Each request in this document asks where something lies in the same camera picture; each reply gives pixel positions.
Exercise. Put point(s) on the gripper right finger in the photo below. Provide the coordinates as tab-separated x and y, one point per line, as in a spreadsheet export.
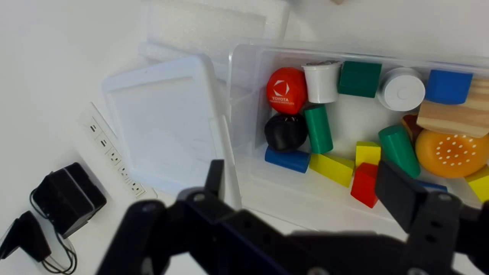
402	196

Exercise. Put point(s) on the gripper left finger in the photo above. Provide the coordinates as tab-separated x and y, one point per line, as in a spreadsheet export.
215	178

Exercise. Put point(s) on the red block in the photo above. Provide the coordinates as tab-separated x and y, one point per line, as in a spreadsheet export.
364	185

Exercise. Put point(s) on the green cylinder block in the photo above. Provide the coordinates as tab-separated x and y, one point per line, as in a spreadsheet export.
399	150
318	130

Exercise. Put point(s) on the small yellow cube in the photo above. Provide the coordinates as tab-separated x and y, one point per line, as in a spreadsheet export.
367	153

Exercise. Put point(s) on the orange toy burger bun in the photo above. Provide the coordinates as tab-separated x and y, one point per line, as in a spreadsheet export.
451	153

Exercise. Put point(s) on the long yellow block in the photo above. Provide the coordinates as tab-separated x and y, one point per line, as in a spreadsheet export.
332	169

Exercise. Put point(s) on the blue cylinder block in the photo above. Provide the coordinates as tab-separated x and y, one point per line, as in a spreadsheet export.
288	159

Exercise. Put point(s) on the black ball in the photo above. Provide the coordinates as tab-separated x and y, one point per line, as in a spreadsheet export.
285	132

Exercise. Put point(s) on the natural wooden block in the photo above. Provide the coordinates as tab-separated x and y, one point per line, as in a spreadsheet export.
453	117

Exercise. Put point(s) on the white table outlet strip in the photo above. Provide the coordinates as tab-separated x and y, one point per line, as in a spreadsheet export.
115	153

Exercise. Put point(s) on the white round cylinder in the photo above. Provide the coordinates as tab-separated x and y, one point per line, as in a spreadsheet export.
402	91

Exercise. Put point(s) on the red ball white logo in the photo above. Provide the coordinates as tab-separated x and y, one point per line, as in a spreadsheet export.
286	91

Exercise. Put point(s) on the green cube block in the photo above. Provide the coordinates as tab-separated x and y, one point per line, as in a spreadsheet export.
360	78

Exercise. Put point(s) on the white toy cup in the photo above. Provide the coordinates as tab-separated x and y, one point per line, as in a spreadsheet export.
322	83

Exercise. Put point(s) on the small black box device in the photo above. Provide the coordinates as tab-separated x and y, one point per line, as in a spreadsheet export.
66	196

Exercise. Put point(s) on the white translucent flat sheet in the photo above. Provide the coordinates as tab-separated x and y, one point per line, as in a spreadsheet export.
215	25

